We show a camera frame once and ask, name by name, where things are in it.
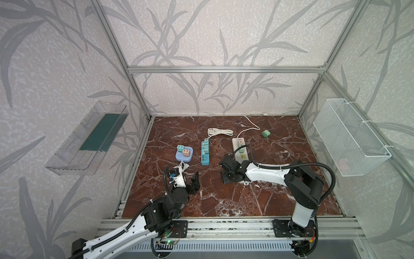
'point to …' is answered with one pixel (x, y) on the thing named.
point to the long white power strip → (240, 157)
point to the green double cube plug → (266, 134)
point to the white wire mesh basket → (352, 147)
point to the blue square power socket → (179, 156)
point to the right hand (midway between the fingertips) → (224, 172)
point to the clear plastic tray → (81, 152)
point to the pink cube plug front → (186, 152)
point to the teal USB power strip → (205, 152)
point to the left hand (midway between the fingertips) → (195, 169)
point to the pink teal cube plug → (240, 141)
